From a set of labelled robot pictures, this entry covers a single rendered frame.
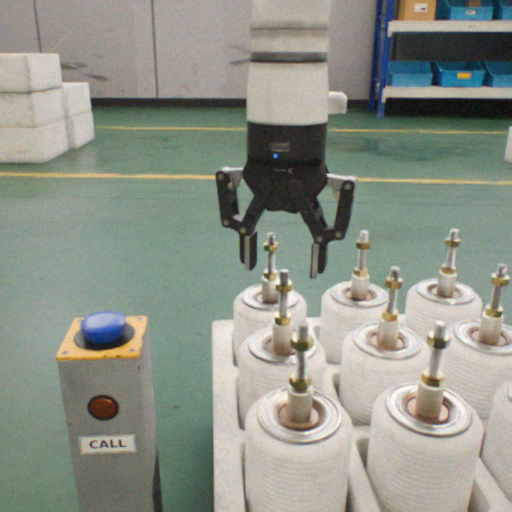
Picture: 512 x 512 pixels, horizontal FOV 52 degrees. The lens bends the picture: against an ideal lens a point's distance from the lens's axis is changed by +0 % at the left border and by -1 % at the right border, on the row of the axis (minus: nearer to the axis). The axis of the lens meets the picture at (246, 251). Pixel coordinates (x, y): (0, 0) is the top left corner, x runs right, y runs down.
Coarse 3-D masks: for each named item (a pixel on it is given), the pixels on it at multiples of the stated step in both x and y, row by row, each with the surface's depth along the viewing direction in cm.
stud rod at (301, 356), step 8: (304, 328) 43; (304, 336) 43; (296, 352) 44; (304, 352) 44; (296, 360) 44; (304, 360) 44; (296, 368) 44; (304, 368) 44; (296, 376) 45; (304, 376) 45
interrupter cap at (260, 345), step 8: (264, 328) 60; (272, 328) 60; (296, 328) 60; (256, 336) 59; (264, 336) 59; (272, 336) 59; (248, 344) 57; (256, 344) 57; (264, 344) 57; (272, 344) 58; (256, 352) 55; (264, 352) 56; (272, 352) 56; (280, 352) 56; (288, 352) 56; (312, 352) 55; (264, 360) 54; (272, 360) 54; (280, 360) 54; (288, 360) 54
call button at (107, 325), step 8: (104, 312) 48; (112, 312) 48; (88, 320) 46; (96, 320) 46; (104, 320) 46; (112, 320) 46; (120, 320) 46; (88, 328) 45; (96, 328) 45; (104, 328) 45; (112, 328) 45; (120, 328) 46; (88, 336) 45; (96, 336) 45; (104, 336) 45; (112, 336) 45; (120, 336) 47
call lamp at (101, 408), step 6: (96, 402) 45; (102, 402) 45; (108, 402) 45; (90, 408) 46; (96, 408) 45; (102, 408) 45; (108, 408) 45; (114, 408) 46; (96, 414) 46; (102, 414) 46; (108, 414) 46
